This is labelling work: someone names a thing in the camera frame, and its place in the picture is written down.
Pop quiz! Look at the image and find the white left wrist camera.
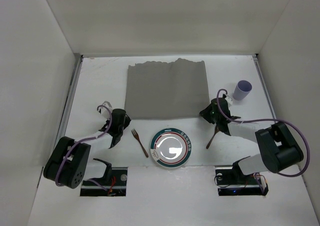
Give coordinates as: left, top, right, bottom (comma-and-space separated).
97, 101, 113, 119

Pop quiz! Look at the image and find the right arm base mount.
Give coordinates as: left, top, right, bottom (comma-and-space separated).
214, 167, 269, 196

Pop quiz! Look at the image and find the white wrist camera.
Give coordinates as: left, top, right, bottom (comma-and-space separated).
97, 101, 113, 119
223, 94, 233, 107

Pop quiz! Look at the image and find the grey cloth napkin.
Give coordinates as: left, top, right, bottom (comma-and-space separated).
124, 58, 210, 120

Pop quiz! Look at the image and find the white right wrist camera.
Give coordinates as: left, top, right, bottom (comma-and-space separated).
223, 94, 233, 107

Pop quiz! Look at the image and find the brown wooden spoon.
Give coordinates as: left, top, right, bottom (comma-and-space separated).
206, 127, 219, 149

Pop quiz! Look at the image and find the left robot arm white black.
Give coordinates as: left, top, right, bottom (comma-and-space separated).
43, 105, 131, 189

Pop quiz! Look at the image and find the white plate green red rim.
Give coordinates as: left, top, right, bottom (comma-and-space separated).
149, 128, 192, 169

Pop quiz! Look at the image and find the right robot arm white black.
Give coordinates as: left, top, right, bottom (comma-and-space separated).
199, 98, 304, 180

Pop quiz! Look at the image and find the left aluminium table rail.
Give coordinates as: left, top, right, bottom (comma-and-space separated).
48, 53, 84, 166

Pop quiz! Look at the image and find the aluminium table rail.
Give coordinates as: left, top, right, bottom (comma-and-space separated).
252, 54, 276, 118
48, 53, 84, 166

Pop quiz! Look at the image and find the brown wooden fork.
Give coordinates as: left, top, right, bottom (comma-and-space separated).
131, 129, 149, 158

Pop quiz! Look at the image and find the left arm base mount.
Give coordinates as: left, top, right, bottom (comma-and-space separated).
79, 167, 128, 197

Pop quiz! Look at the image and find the right aluminium table rail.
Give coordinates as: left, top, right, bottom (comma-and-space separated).
252, 54, 276, 118

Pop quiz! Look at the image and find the lilac plastic cup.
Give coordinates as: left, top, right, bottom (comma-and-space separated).
233, 80, 253, 101

